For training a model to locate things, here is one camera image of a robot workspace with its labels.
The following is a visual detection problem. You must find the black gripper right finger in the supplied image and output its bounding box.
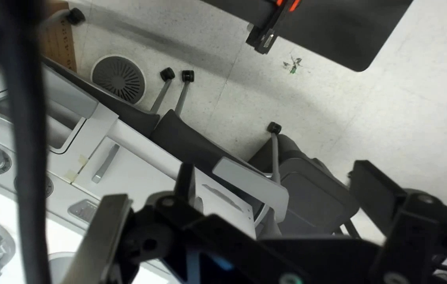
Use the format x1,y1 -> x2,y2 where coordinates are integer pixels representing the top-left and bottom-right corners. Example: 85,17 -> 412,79
347,159 -> 447,284

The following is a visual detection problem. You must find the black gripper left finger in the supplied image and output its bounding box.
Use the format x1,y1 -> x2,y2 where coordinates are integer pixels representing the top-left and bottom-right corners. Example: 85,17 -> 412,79
61,194 -> 134,284

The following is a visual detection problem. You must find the small white cabinet door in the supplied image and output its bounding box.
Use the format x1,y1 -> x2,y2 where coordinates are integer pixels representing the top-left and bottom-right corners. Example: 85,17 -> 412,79
71,137 -> 181,211

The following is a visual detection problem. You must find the white oven door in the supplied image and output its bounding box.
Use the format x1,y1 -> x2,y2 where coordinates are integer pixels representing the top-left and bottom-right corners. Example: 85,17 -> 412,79
0,68 -> 120,170

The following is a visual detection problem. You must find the wide white cabinet door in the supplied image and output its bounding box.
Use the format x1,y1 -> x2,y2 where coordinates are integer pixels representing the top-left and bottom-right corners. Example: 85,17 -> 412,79
189,167 -> 267,233

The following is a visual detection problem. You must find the grey metal stand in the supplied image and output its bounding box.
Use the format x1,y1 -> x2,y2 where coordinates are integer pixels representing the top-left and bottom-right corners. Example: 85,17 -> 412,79
42,6 -> 363,238

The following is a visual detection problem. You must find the round grey vent disc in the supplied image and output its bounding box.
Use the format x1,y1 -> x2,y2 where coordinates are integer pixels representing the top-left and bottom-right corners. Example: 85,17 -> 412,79
88,53 -> 150,107

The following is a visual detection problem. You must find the black floor mat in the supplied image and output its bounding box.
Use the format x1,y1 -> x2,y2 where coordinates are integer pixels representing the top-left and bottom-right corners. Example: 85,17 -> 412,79
200,0 -> 414,72

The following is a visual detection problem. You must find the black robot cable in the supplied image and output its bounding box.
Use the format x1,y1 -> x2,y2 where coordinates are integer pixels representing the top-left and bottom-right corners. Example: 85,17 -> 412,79
0,0 -> 54,284

